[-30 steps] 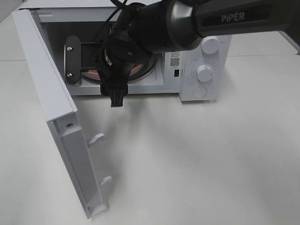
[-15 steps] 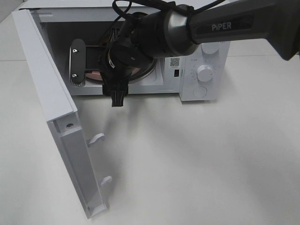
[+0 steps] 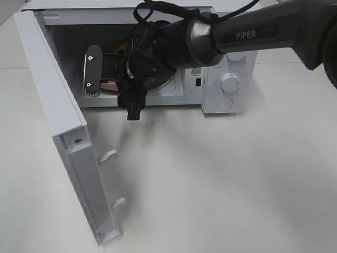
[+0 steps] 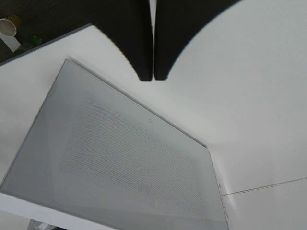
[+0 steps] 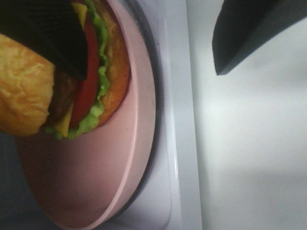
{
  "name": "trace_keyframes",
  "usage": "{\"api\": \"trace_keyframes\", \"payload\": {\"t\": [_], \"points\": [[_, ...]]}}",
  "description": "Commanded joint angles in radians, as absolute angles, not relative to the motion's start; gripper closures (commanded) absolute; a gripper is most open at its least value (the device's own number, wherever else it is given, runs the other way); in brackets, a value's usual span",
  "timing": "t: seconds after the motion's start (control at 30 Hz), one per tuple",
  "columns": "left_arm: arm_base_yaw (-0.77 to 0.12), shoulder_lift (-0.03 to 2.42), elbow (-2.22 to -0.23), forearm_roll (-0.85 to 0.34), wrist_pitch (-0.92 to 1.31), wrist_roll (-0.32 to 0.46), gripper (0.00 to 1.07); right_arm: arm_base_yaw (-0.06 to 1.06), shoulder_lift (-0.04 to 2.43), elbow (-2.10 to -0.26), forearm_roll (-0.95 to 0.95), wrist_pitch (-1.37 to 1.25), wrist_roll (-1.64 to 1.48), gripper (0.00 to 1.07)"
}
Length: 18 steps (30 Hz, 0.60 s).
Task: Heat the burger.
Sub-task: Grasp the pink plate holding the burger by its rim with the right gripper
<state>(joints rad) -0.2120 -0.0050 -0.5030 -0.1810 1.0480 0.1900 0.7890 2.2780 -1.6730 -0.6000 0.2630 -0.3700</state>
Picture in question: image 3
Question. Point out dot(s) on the round white door button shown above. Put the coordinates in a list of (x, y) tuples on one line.
[(224, 104)]

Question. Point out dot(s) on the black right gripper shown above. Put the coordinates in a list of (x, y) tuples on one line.
[(136, 71)]

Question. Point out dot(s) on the pink round plate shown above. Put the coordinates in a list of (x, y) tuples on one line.
[(109, 85)]

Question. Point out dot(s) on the burger with lettuce and tomato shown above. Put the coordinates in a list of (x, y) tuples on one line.
[(125, 47)]

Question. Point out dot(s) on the white microwave oven body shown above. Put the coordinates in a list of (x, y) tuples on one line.
[(56, 34)]

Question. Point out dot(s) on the white microwave door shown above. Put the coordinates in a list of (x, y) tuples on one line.
[(68, 127)]

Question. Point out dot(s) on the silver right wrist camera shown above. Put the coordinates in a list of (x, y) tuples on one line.
[(92, 71)]

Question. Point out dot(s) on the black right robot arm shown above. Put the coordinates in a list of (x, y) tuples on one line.
[(178, 38)]

